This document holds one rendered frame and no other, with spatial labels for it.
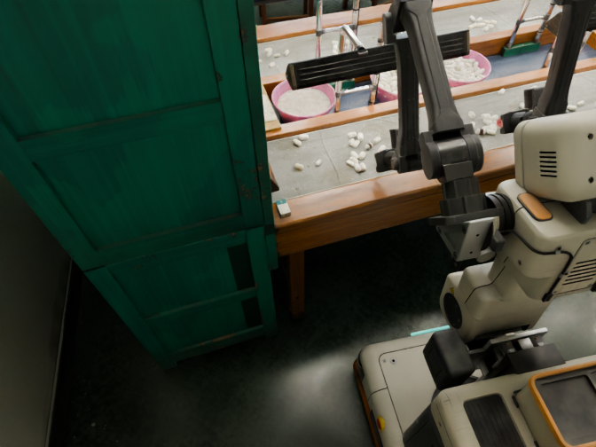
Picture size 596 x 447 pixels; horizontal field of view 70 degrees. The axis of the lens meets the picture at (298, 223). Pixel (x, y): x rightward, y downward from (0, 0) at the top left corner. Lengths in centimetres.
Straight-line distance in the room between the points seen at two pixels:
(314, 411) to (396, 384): 40
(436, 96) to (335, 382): 133
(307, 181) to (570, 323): 143
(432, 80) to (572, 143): 29
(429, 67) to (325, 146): 75
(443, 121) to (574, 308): 164
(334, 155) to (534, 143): 86
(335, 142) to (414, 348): 84
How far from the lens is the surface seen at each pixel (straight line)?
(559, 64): 138
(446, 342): 124
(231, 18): 85
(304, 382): 193
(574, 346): 231
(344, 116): 173
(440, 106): 93
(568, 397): 112
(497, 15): 262
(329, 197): 143
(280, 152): 161
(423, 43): 100
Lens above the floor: 185
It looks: 53 degrees down
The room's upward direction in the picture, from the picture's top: 1 degrees counter-clockwise
